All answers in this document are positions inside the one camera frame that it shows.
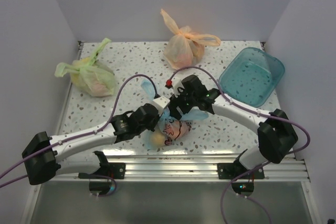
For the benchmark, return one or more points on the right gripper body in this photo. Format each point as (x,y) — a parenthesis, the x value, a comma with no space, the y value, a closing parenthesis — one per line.
(185,102)

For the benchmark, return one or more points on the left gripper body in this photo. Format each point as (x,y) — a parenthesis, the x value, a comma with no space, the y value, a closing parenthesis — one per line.
(151,126)

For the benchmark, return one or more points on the blue plastic bag with fruit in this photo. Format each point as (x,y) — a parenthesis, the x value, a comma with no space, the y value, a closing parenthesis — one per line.
(169,129)

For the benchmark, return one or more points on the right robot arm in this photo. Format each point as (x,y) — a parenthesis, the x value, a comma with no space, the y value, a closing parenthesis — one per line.
(276,137)

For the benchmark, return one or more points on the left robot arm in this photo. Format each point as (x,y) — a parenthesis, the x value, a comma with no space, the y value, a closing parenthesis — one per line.
(48,156)

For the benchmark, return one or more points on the orange plastic bag with fruit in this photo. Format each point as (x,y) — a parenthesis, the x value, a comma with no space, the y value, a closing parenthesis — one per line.
(186,47)

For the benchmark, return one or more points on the green plastic bag with fruit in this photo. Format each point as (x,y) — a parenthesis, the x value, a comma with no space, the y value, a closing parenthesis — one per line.
(90,75)

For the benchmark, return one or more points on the teal transparent plastic basin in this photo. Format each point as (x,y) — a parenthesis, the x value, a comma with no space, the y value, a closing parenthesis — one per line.
(252,76)

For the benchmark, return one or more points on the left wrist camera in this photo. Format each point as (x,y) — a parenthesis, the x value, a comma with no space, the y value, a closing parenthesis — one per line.
(161,102)

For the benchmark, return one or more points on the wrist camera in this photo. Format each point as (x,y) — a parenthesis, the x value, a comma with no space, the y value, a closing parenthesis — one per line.
(176,85)
(161,102)

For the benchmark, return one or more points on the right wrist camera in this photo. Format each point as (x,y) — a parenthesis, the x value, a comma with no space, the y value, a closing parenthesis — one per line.
(176,85)

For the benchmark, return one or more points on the aluminium front rail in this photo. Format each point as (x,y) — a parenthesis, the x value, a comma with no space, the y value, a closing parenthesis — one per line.
(178,168)

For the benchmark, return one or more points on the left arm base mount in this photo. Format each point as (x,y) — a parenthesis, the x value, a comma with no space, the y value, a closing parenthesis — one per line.
(106,169)

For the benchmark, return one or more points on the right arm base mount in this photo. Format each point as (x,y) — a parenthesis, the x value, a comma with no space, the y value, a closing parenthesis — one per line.
(234,169)

